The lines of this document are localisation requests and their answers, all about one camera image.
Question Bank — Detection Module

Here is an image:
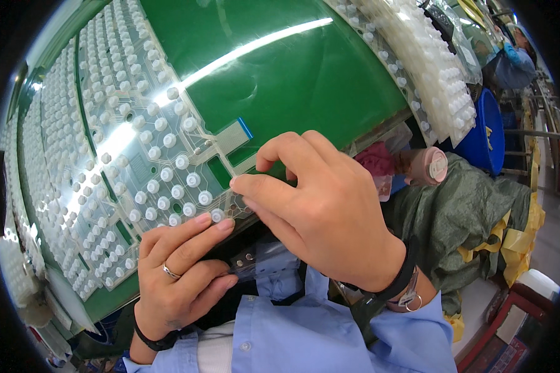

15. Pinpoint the person's right hand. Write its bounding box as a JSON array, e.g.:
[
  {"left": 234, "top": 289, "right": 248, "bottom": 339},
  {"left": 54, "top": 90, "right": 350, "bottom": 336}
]
[{"left": 229, "top": 130, "right": 407, "bottom": 293}]

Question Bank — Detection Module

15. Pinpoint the person's left hand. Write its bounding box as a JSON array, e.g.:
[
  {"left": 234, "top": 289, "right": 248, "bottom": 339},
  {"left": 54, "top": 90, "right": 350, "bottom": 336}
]
[{"left": 134, "top": 212, "right": 239, "bottom": 342}]

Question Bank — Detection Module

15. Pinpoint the clear film with metal dots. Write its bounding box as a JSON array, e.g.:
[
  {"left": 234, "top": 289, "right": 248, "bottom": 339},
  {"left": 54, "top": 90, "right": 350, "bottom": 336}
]
[{"left": 228, "top": 238, "right": 305, "bottom": 282}]

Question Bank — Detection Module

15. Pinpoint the clear keyboard membrane with domes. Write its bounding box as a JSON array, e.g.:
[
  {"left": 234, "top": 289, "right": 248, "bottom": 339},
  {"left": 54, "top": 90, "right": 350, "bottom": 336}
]
[{"left": 75, "top": 0, "right": 258, "bottom": 301}]

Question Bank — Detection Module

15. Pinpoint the black wrist band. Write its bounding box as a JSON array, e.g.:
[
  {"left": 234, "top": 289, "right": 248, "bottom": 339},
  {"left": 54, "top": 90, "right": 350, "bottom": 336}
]
[
  {"left": 133, "top": 303, "right": 183, "bottom": 352},
  {"left": 338, "top": 235, "right": 421, "bottom": 346}
]

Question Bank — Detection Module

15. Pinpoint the magenta cloth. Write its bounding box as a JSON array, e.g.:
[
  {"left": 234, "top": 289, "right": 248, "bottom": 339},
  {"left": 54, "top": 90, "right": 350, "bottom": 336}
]
[{"left": 355, "top": 141, "right": 397, "bottom": 178}]

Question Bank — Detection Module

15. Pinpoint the white plastic sheet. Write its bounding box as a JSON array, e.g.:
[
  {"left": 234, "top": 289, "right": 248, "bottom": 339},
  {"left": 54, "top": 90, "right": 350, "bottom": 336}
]
[{"left": 44, "top": 266, "right": 99, "bottom": 334}]

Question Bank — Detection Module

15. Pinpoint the clear plastic bag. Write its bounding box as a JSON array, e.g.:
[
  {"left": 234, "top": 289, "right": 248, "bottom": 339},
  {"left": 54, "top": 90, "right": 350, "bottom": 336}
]
[{"left": 350, "top": 122, "right": 413, "bottom": 157}]

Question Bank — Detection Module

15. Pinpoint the pink drinking bottle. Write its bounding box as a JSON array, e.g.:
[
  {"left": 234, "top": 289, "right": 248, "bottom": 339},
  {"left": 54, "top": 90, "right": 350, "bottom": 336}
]
[{"left": 404, "top": 146, "right": 449, "bottom": 186}]

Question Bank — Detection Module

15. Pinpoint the olive green raincoat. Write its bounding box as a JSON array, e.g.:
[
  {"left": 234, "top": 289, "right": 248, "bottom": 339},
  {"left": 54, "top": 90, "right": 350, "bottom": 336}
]
[{"left": 382, "top": 153, "right": 533, "bottom": 318}]

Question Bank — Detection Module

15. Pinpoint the person's body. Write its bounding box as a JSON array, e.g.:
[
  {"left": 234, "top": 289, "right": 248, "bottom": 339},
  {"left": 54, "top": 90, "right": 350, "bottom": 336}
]
[{"left": 196, "top": 233, "right": 379, "bottom": 373}]

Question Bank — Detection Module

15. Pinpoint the pile of white dome sheets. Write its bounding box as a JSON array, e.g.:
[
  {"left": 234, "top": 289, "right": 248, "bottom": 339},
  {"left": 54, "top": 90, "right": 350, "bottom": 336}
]
[{"left": 0, "top": 117, "right": 45, "bottom": 308}]

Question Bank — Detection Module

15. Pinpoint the clear dome membrane sheet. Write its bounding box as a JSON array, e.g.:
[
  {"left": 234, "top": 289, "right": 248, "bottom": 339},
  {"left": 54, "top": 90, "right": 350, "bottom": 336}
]
[
  {"left": 324, "top": 0, "right": 438, "bottom": 141},
  {"left": 16, "top": 37, "right": 101, "bottom": 280}
]

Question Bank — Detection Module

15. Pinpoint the blue plastic bucket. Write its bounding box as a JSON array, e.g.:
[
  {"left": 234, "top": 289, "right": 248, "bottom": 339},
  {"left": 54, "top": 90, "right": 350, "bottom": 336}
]
[{"left": 450, "top": 88, "right": 506, "bottom": 177}]

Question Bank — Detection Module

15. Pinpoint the stack of white rubber domes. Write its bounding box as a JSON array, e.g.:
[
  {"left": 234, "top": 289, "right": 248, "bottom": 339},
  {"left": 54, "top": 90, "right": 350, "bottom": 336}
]
[{"left": 355, "top": 0, "right": 478, "bottom": 148}]

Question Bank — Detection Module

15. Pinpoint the yellow plastic sheet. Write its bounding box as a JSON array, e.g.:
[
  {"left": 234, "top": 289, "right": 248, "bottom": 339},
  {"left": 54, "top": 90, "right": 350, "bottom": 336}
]
[{"left": 443, "top": 191, "right": 547, "bottom": 343}]

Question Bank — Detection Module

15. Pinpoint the heap of clear plastic bags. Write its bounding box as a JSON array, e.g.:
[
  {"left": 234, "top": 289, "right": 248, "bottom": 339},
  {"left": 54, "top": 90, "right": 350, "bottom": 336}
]
[{"left": 418, "top": 0, "right": 495, "bottom": 85}]

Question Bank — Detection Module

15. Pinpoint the white plastic container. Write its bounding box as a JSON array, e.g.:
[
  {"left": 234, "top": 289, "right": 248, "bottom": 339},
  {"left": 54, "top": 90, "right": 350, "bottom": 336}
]
[{"left": 516, "top": 269, "right": 560, "bottom": 300}]

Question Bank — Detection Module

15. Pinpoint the metal rack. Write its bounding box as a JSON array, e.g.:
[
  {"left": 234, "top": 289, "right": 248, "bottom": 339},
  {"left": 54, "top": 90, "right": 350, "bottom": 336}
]
[{"left": 503, "top": 79, "right": 560, "bottom": 196}]

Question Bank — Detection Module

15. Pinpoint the red blue printed bag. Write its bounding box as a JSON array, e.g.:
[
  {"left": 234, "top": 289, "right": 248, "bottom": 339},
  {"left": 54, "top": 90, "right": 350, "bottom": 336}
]
[{"left": 483, "top": 336, "right": 530, "bottom": 373}]

